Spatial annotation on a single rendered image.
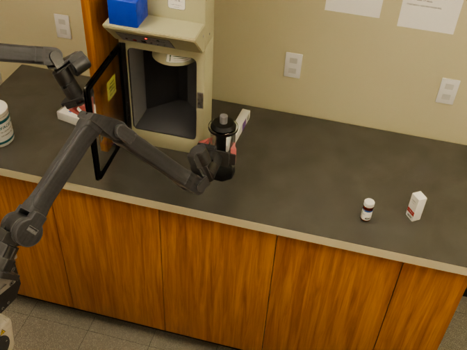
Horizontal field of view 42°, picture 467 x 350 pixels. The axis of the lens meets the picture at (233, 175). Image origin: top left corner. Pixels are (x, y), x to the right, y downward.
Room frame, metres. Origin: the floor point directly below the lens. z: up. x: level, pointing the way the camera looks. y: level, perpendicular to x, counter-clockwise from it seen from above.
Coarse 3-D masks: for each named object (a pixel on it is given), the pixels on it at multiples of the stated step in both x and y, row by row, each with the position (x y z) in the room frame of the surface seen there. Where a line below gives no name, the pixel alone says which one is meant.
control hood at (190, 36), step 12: (108, 24) 1.81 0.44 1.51; (144, 24) 1.82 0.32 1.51; (156, 24) 1.83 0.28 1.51; (168, 24) 1.83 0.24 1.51; (180, 24) 1.84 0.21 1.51; (192, 24) 1.84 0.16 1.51; (144, 36) 1.80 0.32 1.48; (156, 36) 1.78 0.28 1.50; (168, 36) 1.76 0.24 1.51; (180, 36) 1.76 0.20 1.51; (192, 36) 1.76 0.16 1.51; (204, 36) 1.85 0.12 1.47; (180, 48) 1.83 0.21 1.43; (192, 48) 1.80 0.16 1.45; (204, 48) 1.85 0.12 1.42
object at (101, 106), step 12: (96, 72) 1.70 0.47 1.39; (108, 72) 1.79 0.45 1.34; (96, 84) 1.69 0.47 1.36; (108, 84) 1.78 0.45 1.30; (120, 84) 1.88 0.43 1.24; (84, 96) 1.61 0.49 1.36; (96, 96) 1.67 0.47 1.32; (108, 96) 1.77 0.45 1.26; (120, 96) 1.87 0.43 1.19; (96, 108) 1.66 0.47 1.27; (108, 108) 1.76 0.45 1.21; (120, 108) 1.86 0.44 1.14; (120, 120) 1.85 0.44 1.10; (108, 144) 1.73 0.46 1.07; (108, 156) 1.71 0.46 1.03; (96, 180) 1.61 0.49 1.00
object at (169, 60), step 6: (156, 54) 1.94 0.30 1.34; (162, 54) 1.92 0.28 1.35; (168, 54) 1.91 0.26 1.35; (156, 60) 1.92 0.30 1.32; (162, 60) 1.91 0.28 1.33; (168, 60) 1.90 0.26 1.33; (174, 60) 1.90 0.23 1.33; (180, 60) 1.90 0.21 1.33; (186, 60) 1.91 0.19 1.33; (192, 60) 1.93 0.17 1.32
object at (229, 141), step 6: (234, 120) 1.79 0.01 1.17; (210, 126) 1.75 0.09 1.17; (210, 132) 1.73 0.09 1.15; (216, 132) 1.72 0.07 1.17; (234, 132) 1.72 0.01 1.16; (216, 138) 1.72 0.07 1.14; (222, 138) 1.71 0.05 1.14; (228, 138) 1.72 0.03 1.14; (234, 138) 1.74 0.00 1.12; (216, 144) 1.72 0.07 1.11; (222, 144) 1.71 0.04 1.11; (228, 144) 1.72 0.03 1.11; (222, 150) 1.71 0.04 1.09; (228, 150) 1.72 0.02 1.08; (222, 168) 1.71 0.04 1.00; (228, 168) 1.72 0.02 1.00; (222, 174) 1.71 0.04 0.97
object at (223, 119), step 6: (222, 114) 1.77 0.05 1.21; (216, 120) 1.77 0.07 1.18; (222, 120) 1.74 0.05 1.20; (228, 120) 1.77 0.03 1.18; (216, 126) 1.73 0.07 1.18; (222, 126) 1.73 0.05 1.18; (228, 126) 1.73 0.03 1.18; (234, 126) 1.75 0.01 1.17; (222, 132) 1.71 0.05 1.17; (228, 132) 1.72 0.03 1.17
